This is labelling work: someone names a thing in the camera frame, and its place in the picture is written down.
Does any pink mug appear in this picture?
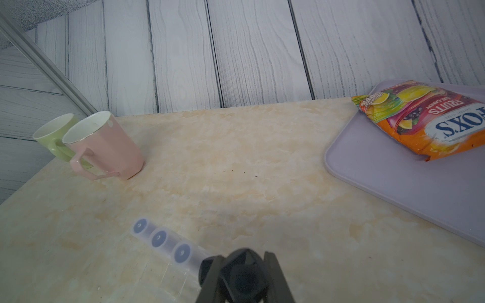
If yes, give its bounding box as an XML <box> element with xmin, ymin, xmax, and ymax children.
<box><xmin>62</xmin><ymin>111</ymin><xmax>145</xmax><ymax>180</ymax></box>

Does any black lipstick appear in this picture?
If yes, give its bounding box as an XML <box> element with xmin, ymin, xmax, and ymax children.
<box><xmin>220</xmin><ymin>248</ymin><xmax>269</xmax><ymax>302</ymax></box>

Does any green mug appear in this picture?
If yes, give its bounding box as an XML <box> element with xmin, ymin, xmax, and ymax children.
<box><xmin>32</xmin><ymin>113</ymin><xmax>79</xmax><ymax>163</ymax></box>

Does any left frame post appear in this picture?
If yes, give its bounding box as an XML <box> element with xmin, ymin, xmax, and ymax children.
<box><xmin>1</xmin><ymin>13</ymin><xmax>97</xmax><ymax>116</ymax></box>

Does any clear acrylic lipstick organizer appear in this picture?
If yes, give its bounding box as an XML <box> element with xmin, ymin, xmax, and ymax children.
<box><xmin>56</xmin><ymin>212</ymin><xmax>196</xmax><ymax>302</ymax></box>

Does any purple lipstick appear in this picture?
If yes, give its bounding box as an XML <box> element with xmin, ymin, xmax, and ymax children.
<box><xmin>150</xmin><ymin>228</ymin><xmax>178</xmax><ymax>254</ymax></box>
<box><xmin>172</xmin><ymin>241</ymin><xmax>198</xmax><ymax>266</ymax></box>
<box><xmin>131</xmin><ymin>218</ymin><xmax>156</xmax><ymax>239</ymax></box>

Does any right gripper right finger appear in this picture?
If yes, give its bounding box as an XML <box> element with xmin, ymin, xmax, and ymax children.
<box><xmin>263</xmin><ymin>251</ymin><xmax>295</xmax><ymax>303</ymax></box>

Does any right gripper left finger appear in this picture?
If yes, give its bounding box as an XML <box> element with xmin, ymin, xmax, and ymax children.
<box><xmin>196</xmin><ymin>255</ymin><xmax>225</xmax><ymax>303</ymax></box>

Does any orange snack packet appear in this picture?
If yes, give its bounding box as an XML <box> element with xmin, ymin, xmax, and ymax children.
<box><xmin>351</xmin><ymin>80</ymin><xmax>484</xmax><ymax>160</ymax></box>

